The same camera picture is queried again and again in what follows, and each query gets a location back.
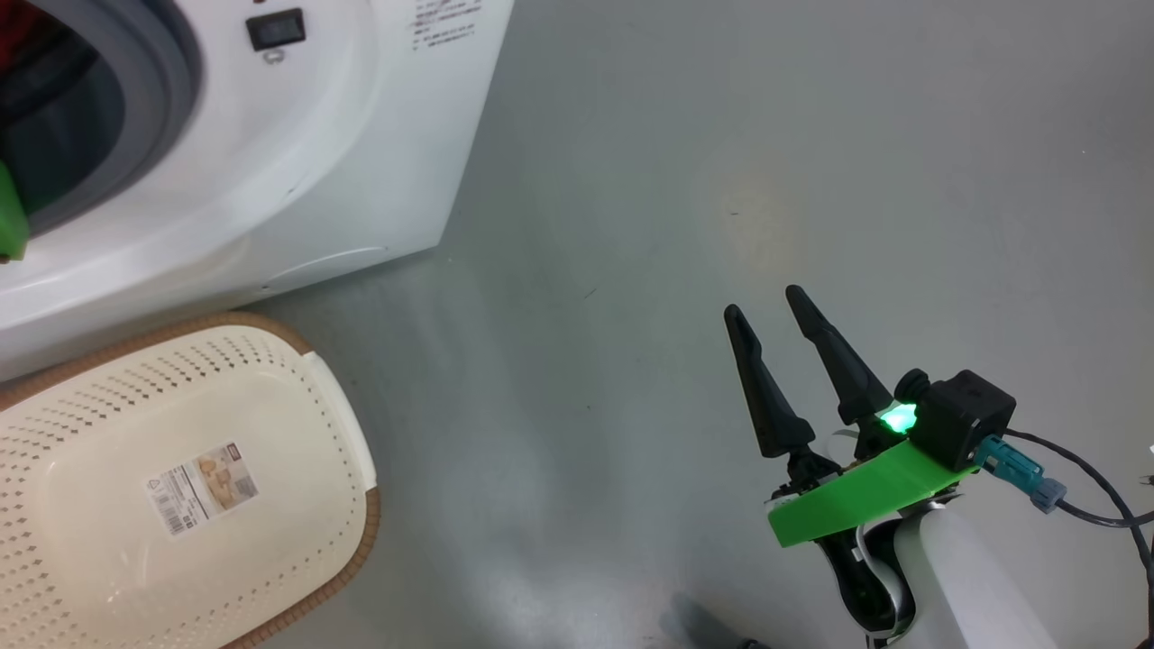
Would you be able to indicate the round white drain filter cover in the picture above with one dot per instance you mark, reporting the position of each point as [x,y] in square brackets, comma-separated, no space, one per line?
[325,269]

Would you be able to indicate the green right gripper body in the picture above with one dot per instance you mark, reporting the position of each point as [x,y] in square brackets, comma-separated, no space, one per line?
[856,500]

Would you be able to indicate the white front-load washing machine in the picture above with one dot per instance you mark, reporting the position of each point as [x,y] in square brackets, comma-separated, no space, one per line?
[361,135]

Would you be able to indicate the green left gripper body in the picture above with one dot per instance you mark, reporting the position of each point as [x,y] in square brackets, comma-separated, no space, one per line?
[11,216]

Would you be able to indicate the grey rubber door gasket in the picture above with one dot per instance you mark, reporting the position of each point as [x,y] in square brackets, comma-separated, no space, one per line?
[162,99]

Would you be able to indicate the white product label sticker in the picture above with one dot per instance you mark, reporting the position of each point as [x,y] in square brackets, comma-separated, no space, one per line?
[200,489]

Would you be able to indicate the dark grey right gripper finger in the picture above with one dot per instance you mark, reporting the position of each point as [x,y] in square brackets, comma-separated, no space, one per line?
[766,406]
[847,379]

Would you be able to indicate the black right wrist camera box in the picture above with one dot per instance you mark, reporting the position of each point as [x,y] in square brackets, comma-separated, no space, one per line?
[965,415]

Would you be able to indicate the cream laundry basket brown rim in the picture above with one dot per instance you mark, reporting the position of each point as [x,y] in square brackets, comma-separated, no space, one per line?
[108,559]

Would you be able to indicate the red and white garment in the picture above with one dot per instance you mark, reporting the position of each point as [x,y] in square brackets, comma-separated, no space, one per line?
[16,25]

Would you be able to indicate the black rectangular block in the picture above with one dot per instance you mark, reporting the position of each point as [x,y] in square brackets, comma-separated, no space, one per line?
[275,30]

